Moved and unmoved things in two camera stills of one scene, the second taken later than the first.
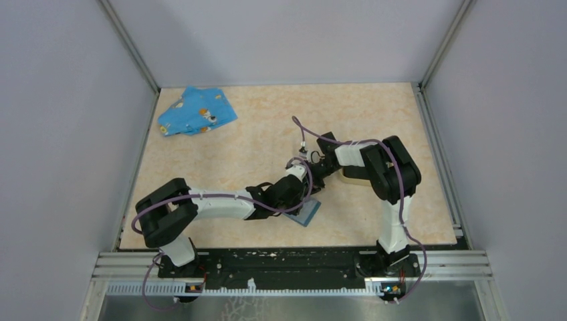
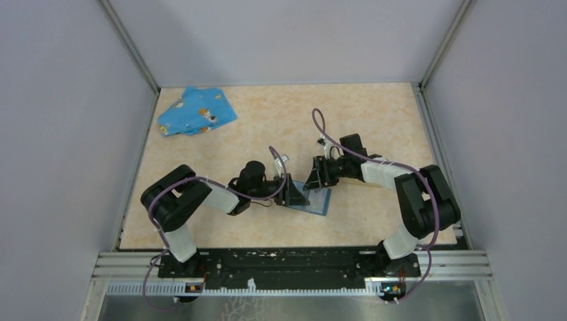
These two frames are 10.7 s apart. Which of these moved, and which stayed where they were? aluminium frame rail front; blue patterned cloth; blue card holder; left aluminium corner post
Moved: blue card holder
Stayed: aluminium frame rail front; blue patterned cloth; left aluminium corner post
